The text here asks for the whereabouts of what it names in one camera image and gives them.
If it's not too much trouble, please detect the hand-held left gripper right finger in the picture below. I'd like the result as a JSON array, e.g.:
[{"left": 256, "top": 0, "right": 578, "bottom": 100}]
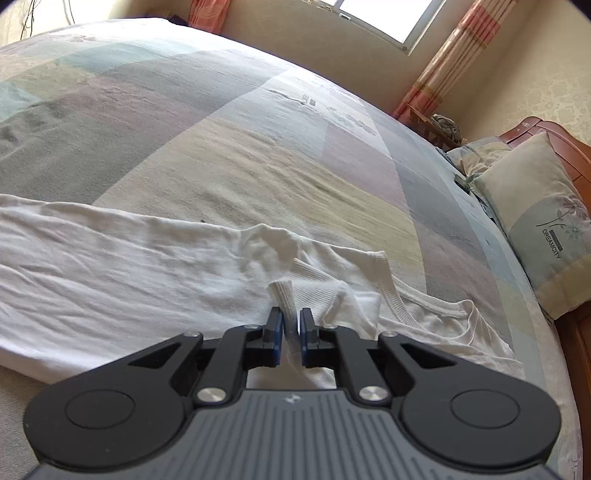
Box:
[{"left": 298, "top": 308, "right": 452, "bottom": 408}]

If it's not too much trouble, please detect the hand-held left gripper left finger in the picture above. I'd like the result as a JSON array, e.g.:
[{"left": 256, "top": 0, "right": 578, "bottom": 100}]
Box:
[{"left": 128, "top": 308, "right": 284, "bottom": 408}]

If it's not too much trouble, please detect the white t-shirt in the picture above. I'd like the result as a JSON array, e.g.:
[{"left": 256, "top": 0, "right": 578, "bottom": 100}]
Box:
[{"left": 0, "top": 194, "right": 527, "bottom": 394}]

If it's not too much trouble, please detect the wooden bedside shelf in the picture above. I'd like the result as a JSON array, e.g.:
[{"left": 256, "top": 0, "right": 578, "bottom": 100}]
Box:
[{"left": 406, "top": 104, "right": 463, "bottom": 151}]

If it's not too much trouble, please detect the small pale pillow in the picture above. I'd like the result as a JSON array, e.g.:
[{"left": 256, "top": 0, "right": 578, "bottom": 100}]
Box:
[{"left": 443, "top": 141, "right": 511, "bottom": 179}]

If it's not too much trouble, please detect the grey plush toy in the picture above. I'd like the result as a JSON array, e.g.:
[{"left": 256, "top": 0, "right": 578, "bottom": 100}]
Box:
[{"left": 431, "top": 113, "right": 463, "bottom": 142}]

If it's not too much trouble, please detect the large flower print pillow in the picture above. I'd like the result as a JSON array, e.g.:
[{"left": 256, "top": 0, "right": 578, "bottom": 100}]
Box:
[{"left": 471, "top": 131, "right": 591, "bottom": 322}]

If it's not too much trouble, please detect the wooden headboard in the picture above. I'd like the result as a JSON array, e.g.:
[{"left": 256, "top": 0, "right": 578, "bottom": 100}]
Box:
[{"left": 499, "top": 117, "right": 591, "bottom": 467}]

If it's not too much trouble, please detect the pink striped curtain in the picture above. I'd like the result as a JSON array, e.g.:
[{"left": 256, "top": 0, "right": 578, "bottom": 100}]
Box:
[
  {"left": 392, "top": 0, "right": 507, "bottom": 119},
  {"left": 187, "top": 0, "right": 232, "bottom": 33}
]

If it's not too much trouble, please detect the window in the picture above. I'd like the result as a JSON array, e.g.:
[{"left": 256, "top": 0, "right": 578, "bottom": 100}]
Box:
[{"left": 305, "top": 0, "right": 447, "bottom": 56}]

